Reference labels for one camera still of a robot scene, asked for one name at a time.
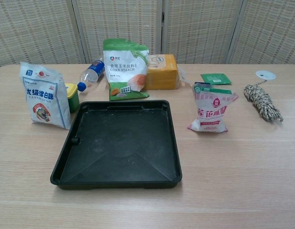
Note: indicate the black square plastic tray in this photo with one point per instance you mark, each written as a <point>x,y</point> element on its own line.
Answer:
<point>119,143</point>

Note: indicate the pink white sugar bag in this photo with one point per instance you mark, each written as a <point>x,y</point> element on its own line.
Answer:
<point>209,114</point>

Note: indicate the green white corn starch bag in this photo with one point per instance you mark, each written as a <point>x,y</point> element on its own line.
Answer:
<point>123,69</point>

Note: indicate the white sugar bag blue print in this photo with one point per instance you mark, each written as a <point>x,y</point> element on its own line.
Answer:
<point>45,100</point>

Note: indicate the yellow tissue pack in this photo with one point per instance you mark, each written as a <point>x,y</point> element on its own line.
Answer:
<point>161,76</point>

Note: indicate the clear plastic wrapper piece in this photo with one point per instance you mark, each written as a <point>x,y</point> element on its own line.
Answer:
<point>183,77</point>

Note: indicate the dark blue floral box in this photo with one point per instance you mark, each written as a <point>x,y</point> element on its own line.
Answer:
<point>200,84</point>

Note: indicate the clear plastic bottle blue cap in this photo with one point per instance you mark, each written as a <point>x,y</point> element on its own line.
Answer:
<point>90,74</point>

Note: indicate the green container yellow lid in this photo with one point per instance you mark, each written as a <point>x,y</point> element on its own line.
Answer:
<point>73,100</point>

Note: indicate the green flat sachet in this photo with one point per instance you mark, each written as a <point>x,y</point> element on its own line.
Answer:
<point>215,78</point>

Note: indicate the woven folding screen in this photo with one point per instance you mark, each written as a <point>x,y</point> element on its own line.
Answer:
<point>42,31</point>

